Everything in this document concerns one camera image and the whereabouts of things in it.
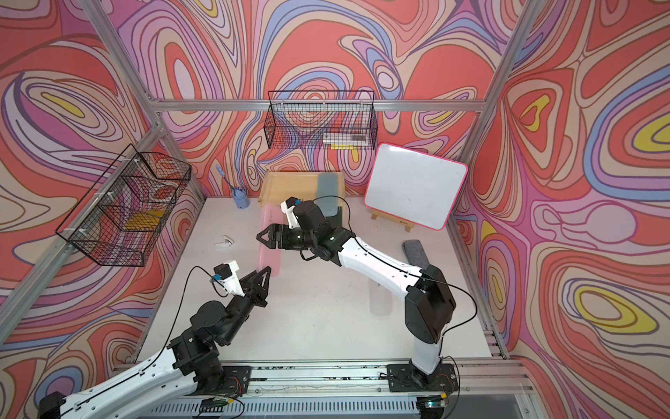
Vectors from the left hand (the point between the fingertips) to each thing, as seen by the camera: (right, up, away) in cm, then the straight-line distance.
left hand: (271, 270), depth 70 cm
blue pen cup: (-24, +23, +42) cm, 53 cm away
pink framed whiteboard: (+48, +26, +27) cm, 61 cm away
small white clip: (-26, +5, +32) cm, 41 cm away
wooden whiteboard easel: (+47, +11, +36) cm, 60 cm away
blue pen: (-33, +33, +45) cm, 65 cm away
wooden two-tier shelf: (+5, +27, +26) cm, 38 cm away
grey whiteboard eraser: (+48, +1, +28) cm, 56 cm away
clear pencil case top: (+33, -14, +20) cm, 41 cm away
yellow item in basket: (-35, +14, +2) cm, 38 cm away
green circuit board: (-16, -37, +1) cm, 41 cm away
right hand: (-2, +6, +5) cm, 8 cm away
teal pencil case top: (+14, +23, +21) cm, 34 cm away
